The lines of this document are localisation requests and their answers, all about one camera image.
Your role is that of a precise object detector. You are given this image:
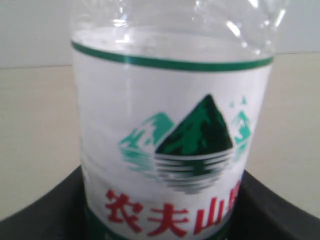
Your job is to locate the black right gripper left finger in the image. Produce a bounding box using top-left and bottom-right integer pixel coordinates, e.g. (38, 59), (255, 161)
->
(0, 167), (87, 240)

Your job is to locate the green-label clear water bottle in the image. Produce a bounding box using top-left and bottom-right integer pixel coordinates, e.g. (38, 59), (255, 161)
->
(70, 0), (289, 240)

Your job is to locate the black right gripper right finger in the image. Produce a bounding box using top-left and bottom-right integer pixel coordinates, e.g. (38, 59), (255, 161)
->
(227, 171), (320, 240)

